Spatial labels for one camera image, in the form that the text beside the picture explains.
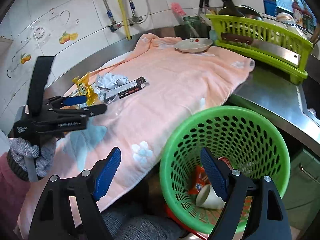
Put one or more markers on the green dish rack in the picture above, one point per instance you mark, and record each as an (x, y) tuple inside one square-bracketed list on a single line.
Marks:
[(265, 32)]

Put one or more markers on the steel water pipe right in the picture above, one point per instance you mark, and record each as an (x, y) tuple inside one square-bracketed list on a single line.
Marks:
[(134, 19)]

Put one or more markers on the blue plastic cup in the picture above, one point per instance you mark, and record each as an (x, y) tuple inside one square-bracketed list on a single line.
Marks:
[(270, 7)]

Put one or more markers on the steel water pipe left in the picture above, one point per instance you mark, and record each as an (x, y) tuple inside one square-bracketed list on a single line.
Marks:
[(114, 26)]

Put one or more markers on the grey paper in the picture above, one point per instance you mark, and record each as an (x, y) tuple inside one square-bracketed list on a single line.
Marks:
[(108, 81)]

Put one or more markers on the red soda can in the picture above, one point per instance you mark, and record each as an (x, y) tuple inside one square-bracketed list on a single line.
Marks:
[(226, 161)]

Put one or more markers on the white paper cup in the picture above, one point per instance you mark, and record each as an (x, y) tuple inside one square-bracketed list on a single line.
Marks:
[(208, 199)]

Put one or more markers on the pink flower towel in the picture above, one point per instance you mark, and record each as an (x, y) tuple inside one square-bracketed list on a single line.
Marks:
[(179, 85)]

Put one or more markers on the dark green glass jar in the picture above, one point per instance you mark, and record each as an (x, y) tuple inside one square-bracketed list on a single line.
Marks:
[(195, 27)]

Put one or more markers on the white ceramic plate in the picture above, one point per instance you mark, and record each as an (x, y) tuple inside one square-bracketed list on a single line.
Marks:
[(193, 45)]

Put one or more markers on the steel water pipe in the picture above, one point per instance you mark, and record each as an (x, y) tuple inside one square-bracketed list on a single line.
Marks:
[(134, 19), (114, 26)]

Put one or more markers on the pink sleeved left forearm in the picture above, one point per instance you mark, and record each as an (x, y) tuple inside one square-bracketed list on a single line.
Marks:
[(14, 187)]

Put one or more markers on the black knife handles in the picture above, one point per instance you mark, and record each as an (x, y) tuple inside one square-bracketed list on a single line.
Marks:
[(203, 6)]

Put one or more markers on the grey trousered leg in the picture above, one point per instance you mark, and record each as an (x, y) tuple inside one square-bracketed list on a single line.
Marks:
[(125, 224)]

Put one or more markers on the potted plant jar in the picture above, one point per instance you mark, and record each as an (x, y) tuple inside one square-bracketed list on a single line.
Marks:
[(297, 13), (307, 18)]

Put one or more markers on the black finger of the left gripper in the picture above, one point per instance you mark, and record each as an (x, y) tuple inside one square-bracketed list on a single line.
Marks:
[(91, 110)]

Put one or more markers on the orange snack packet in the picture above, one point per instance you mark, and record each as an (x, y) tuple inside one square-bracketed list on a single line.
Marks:
[(199, 180)]

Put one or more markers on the cleaver with wooden handle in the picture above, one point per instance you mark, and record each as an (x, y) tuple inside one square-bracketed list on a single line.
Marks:
[(275, 50)]

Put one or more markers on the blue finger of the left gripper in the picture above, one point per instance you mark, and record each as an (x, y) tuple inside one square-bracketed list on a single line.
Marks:
[(76, 100)]

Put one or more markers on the black pan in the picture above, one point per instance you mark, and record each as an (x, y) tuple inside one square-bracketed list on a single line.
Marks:
[(230, 9)]

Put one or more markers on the grey gloved left hand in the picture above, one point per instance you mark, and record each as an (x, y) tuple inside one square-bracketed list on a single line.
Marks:
[(31, 163)]

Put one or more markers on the chopsticks bundle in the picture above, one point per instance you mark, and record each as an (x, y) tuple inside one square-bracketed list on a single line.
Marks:
[(315, 37)]

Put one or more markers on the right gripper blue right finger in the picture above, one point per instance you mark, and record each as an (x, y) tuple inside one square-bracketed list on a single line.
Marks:
[(217, 172)]

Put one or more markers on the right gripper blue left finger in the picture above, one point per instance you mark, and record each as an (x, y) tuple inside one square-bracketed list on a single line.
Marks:
[(104, 172)]

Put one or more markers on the green plastic waste basket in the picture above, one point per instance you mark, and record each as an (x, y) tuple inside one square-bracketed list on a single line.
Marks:
[(247, 140)]

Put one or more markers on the red plastic stool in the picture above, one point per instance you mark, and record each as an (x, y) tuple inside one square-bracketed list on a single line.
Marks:
[(171, 215)]

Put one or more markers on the pink bottle brush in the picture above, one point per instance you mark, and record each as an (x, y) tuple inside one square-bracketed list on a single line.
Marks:
[(177, 9)]

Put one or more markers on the black toothpaste box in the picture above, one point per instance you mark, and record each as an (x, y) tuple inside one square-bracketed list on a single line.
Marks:
[(125, 90)]

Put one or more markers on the white bowl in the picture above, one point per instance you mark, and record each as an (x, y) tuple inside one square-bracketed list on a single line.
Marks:
[(285, 18)]

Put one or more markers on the yellow plastic wrapper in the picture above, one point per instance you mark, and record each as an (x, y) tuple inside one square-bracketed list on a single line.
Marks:
[(84, 88)]

